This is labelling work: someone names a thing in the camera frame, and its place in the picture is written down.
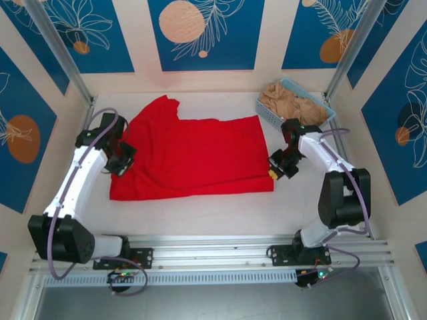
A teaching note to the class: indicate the red printed t-shirt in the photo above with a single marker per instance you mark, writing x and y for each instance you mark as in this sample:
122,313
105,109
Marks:
200,156

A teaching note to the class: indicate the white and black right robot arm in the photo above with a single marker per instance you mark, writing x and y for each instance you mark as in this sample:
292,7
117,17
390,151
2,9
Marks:
333,160

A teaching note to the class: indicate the light blue plastic basket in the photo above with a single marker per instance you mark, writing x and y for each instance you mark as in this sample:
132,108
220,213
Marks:
267,113

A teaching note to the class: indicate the tan t-shirt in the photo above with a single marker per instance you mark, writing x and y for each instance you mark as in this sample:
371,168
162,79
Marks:
293,103

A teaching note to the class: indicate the small black controller board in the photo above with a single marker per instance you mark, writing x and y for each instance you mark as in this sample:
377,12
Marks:
313,277
120,276

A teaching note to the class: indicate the blue floral wall poster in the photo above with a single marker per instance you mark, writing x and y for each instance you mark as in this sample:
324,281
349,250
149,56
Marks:
400,133
393,40
207,33
33,50
100,33
317,33
20,150

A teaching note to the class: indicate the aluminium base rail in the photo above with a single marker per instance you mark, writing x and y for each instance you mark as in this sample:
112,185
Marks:
213,248

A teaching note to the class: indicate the aluminium frame post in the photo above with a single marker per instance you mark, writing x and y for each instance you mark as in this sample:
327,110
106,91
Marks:
56,43
353,46

